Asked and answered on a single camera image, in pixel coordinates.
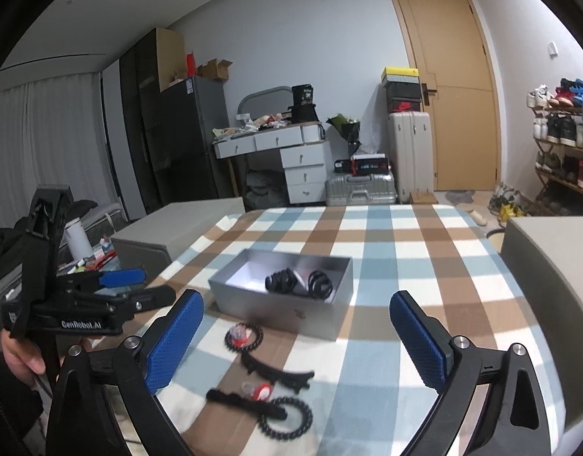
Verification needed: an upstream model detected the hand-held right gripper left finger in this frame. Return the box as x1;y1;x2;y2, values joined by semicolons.
44;289;205;456

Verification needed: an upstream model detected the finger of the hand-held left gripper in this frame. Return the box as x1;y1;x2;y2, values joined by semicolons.
57;268;148;295
75;286;176;317

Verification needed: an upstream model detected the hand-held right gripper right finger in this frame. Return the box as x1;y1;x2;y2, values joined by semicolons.
389;290;565;456

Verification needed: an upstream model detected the black spiral hair tie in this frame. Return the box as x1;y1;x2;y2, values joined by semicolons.
307;271;334;301
257;396;314;440
224;322;264;353
265;268;302;294

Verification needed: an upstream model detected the black fuzzy hair clip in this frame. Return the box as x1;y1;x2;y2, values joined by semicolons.
206;388;288;421

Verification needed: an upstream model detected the black toothed hair clip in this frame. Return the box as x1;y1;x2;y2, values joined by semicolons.
240;351;316;393

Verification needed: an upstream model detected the small red hair clip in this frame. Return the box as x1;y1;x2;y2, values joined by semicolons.
241;381;273;402

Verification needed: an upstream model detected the silver cardboard box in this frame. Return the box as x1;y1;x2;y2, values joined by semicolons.
208;248;354;341

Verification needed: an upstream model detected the person's left forearm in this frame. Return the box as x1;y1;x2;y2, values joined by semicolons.
0;354;47;456

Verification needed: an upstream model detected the person's left hand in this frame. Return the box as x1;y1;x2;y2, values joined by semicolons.
0;330;47;376

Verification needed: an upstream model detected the grey storage box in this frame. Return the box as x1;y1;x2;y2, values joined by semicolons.
111;197;246;276
502;216;583;438

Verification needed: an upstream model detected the side table clutter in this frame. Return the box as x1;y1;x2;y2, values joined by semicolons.
58;242;117;276

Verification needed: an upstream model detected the white thermos bottle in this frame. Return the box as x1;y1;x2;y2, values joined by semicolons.
65;218;95;260

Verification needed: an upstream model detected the grey quilted mattress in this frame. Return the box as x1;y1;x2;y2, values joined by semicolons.
82;202;127;234

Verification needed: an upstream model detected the checked tablecloth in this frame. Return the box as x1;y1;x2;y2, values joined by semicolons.
125;204;558;456

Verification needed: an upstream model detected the white curtain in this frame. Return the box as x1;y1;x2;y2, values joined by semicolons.
0;69;123;229

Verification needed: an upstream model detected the beige slipper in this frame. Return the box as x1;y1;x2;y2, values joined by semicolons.
458;202;490;226

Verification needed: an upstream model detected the dark grey refrigerator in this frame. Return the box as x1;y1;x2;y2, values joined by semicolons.
141;75;231;210

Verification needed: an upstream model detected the dark glass wardrobe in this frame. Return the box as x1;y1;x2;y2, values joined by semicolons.
101;27;185;222

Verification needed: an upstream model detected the silver hard suitcase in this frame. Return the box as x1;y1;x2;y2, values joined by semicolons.
326;171;397;207

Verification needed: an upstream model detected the grey cloth bundle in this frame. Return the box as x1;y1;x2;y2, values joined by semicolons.
246;171;287;205

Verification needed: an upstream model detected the pile of floor shoes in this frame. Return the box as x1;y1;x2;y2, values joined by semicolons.
488;183;518;222

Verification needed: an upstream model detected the black box with red print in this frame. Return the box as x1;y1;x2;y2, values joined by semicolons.
351;154;389;176

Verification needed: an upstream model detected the white hard suitcase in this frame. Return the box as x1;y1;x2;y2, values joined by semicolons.
388;111;435;203

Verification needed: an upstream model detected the pile of dressing table clutter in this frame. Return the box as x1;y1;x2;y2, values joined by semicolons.
213;111;292;141

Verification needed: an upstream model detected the white dressing table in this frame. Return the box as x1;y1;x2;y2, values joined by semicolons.
213;122;330;206

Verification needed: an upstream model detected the wooden shoe rack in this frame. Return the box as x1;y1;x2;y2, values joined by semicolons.
531;104;583;214

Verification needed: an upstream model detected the wooden door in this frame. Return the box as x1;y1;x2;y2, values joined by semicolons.
389;0;504;192

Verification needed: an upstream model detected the black wrapped bouquet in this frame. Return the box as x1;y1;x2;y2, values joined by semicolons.
326;114;363;155

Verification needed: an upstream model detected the grey oval mirror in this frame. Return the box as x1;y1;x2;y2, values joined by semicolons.
237;85;292;127

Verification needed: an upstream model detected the open cardboard box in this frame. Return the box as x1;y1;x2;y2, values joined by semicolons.
197;58;234;81

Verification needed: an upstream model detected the black and red shoe box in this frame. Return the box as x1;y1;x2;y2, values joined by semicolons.
385;99;424;115

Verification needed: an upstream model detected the black paper bag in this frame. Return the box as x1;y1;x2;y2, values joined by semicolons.
289;84;321;124

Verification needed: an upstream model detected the shoe rack with shoes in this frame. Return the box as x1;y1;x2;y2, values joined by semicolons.
526;77;583;195

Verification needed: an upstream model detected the yellow shoe box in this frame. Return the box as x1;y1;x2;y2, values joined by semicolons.
381;66;419;87

